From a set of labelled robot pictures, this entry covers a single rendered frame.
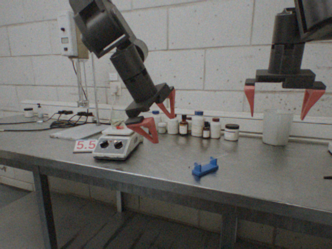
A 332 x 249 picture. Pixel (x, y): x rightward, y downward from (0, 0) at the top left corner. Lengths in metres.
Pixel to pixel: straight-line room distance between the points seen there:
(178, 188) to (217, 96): 0.71
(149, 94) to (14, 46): 1.79
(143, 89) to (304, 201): 0.49
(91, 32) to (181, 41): 0.91
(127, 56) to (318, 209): 0.56
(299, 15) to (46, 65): 1.70
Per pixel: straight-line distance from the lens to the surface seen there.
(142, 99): 0.46
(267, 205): 0.65
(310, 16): 0.43
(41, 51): 1.94
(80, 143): 0.99
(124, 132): 0.88
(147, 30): 1.40
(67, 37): 1.22
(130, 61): 0.44
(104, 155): 0.84
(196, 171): 0.71
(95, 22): 0.45
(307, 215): 0.66
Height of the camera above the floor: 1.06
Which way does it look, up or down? 14 degrees down
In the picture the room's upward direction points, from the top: straight up
